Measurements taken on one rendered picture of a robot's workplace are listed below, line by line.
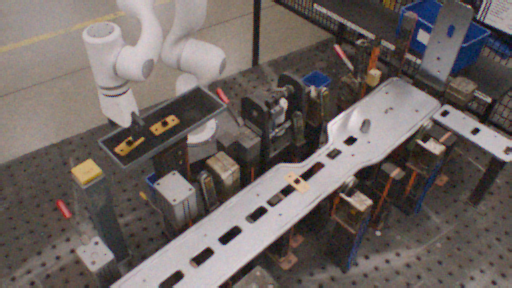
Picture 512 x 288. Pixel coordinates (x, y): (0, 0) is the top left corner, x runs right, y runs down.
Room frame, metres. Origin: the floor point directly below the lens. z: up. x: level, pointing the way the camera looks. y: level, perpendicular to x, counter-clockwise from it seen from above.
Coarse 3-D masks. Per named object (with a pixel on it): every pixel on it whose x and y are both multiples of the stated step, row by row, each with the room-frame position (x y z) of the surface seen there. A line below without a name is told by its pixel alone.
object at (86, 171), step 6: (84, 162) 0.81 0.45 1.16; (90, 162) 0.81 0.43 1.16; (78, 168) 0.79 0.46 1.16; (84, 168) 0.79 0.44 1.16; (90, 168) 0.79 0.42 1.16; (96, 168) 0.79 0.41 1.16; (78, 174) 0.77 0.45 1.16; (84, 174) 0.77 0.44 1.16; (90, 174) 0.77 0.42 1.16; (96, 174) 0.78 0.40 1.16; (84, 180) 0.75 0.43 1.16
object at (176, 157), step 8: (176, 144) 0.94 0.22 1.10; (184, 144) 0.97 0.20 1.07; (160, 152) 0.91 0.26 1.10; (168, 152) 0.92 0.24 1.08; (176, 152) 0.94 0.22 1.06; (184, 152) 0.97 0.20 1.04; (160, 160) 0.92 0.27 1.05; (168, 160) 0.92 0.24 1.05; (176, 160) 0.94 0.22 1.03; (184, 160) 0.96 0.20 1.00; (160, 168) 0.93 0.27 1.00; (168, 168) 0.92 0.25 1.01; (176, 168) 0.94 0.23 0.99; (184, 168) 0.96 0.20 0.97; (160, 176) 0.94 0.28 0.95; (184, 176) 0.96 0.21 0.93
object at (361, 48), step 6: (354, 42) 1.34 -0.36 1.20; (360, 42) 1.32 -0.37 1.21; (360, 48) 1.31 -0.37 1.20; (366, 48) 1.29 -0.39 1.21; (360, 54) 1.31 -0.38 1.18; (354, 60) 1.32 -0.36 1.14; (360, 60) 1.32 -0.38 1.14; (354, 66) 1.31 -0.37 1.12; (360, 66) 1.32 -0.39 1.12; (354, 72) 1.31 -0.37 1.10; (360, 72) 1.32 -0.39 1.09; (354, 78) 1.30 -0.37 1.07
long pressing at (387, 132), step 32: (384, 96) 1.29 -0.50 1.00; (416, 96) 1.30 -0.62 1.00; (352, 128) 1.13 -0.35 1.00; (384, 128) 1.13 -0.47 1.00; (416, 128) 1.14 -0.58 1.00; (320, 160) 0.98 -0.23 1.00; (352, 160) 0.98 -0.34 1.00; (256, 192) 0.85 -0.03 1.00; (320, 192) 0.85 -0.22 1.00; (224, 224) 0.73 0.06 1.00; (256, 224) 0.73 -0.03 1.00; (288, 224) 0.74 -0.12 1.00; (160, 256) 0.62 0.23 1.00; (192, 256) 0.63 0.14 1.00; (224, 256) 0.63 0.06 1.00; (256, 256) 0.64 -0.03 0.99
